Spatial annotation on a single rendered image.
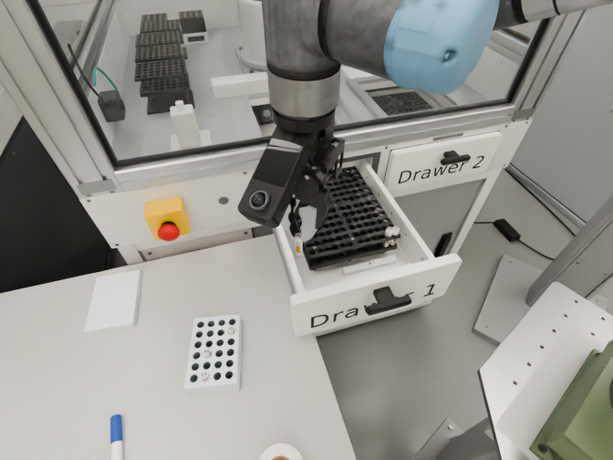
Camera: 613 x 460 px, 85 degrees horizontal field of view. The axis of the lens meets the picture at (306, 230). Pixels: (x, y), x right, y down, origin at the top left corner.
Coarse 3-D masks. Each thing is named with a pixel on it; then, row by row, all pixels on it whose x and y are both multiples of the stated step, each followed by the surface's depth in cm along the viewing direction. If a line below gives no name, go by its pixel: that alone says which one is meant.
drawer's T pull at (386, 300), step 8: (384, 288) 53; (376, 296) 52; (384, 296) 52; (392, 296) 52; (408, 296) 52; (376, 304) 51; (384, 304) 51; (392, 304) 51; (400, 304) 51; (408, 304) 52; (368, 312) 50; (376, 312) 51
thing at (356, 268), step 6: (384, 258) 65; (390, 258) 65; (396, 258) 65; (360, 264) 64; (366, 264) 64; (372, 264) 64; (378, 264) 64; (384, 264) 64; (390, 264) 65; (342, 270) 64; (348, 270) 63; (354, 270) 63; (360, 270) 64; (366, 270) 64
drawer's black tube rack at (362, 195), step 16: (352, 176) 74; (336, 192) 70; (352, 192) 75; (368, 192) 70; (336, 208) 67; (352, 208) 67; (368, 208) 67; (336, 224) 64; (352, 224) 64; (368, 224) 64; (384, 224) 64; (320, 240) 61; (336, 240) 61; (368, 240) 66; (320, 256) 62; (336, 256) 63; (352, 256) 62
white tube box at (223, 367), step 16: (208, 320) 61; (224, 320) 62; (240, 320) 62; (192, 336) 59; (208, 336) 61; (224, 336) 59; (240, 336) 61; (192, 352) 57; (224, 352) 57; (240, 352) 60; (192, 368) 57; (208, 368) 58; (224, 368) 56; (240, 368) 59; (192, 384) 54; (208, 384) 54; (224, 384) 54; (240, 384) 57
